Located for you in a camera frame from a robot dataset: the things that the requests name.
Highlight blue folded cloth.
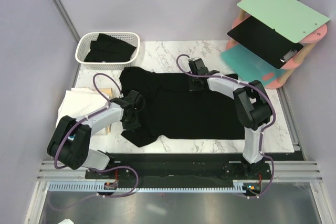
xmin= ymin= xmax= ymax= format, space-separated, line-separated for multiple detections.
xmin=68 ymin=135 xmax=75 ymax=141

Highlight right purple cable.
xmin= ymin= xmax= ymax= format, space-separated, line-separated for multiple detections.
xmin=176 ymin=54 xmax=276 ymax=200

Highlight white slotted cable duct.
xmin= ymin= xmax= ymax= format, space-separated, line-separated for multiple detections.
xmin=48 ymin=182 xmax=246 ymax=193

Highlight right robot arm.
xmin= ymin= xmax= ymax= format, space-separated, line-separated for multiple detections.
xmin=188 ymin=58 xmax=272 ymax=179

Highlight white paper scrap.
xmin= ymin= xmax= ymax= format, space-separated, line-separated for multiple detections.
xmin=58 ymin=219 xmax=74 ymax=224

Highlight green mint board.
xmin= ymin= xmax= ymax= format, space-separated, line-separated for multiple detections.
xmin=237 ymin=0 xmax=330 ymax=43

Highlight black t shirts in basket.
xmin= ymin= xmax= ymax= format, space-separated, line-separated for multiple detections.
xmin=84 ymin=34 xmax=136 ymax=63

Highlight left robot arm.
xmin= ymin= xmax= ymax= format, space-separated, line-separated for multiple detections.
xmin=47 ymin=90 xmax=145 ymax=178

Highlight pink wooden shelf rack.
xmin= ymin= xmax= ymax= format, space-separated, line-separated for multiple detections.
xmin=221 ymin=0 xmax=330 ymax=89

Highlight folded white t shirt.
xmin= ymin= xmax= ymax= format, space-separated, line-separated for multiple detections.
xmin=56 ymin=88 xmax=107 ymax=126

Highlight white plastic laundry basket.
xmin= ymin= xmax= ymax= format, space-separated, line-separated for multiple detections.
xmin=75 ymin=32 xmax=140 ymax=70

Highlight black clipboard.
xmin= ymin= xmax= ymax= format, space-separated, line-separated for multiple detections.
xmin=227 ymin=16 xmax=303 ymax=69

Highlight teal cutting board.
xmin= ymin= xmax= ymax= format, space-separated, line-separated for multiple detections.
xmin=220 ymin=44 xmax=286 ymax=89

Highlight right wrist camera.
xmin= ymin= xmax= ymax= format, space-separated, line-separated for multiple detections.
xmin=188 ymin=57 xmax=201 ymax=62

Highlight black t shirt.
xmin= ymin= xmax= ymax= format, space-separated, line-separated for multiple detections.
xmin=119 ymin=67 xmax=245 ymax=147

